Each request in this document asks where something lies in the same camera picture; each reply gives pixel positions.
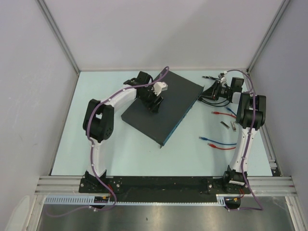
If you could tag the silver transceiver module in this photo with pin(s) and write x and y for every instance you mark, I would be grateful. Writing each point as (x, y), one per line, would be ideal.
(225, 125)
(233, 126)

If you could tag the aluminium frame rail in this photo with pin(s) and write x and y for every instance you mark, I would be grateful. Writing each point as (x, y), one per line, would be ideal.
(261, 186)

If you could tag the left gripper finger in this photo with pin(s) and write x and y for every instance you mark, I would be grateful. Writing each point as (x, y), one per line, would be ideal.
(158, 100)
(153, 108)

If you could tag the grey slotted cable duct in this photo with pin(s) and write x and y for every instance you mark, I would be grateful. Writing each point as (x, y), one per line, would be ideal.
(94, 200)

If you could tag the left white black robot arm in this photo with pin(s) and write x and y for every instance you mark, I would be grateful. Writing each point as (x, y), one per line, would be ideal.
(99, 118)

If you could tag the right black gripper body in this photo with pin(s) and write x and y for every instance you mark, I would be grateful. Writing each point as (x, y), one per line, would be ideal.
(221, 92)

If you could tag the black network switch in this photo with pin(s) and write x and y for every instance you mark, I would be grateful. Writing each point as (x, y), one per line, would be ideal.
(178, 99)

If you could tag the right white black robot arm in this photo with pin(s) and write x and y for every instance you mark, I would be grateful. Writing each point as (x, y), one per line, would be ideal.
(250, 117)

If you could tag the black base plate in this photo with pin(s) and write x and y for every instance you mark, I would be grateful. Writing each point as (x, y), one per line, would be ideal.
(149, 189)

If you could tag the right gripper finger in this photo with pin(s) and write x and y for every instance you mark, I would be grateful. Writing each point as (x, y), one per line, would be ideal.
(212, 89)
(205, 97)

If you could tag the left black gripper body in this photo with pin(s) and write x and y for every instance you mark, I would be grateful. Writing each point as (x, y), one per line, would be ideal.
(148, 97)

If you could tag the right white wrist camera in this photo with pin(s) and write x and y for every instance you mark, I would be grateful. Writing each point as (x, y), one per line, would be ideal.
(222, 78)

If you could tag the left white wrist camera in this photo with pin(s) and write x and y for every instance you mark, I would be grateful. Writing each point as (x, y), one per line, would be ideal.
(160, 87)

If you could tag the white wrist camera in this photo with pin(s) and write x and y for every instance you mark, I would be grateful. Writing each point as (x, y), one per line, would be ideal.
(222, 78)
(160, 87)

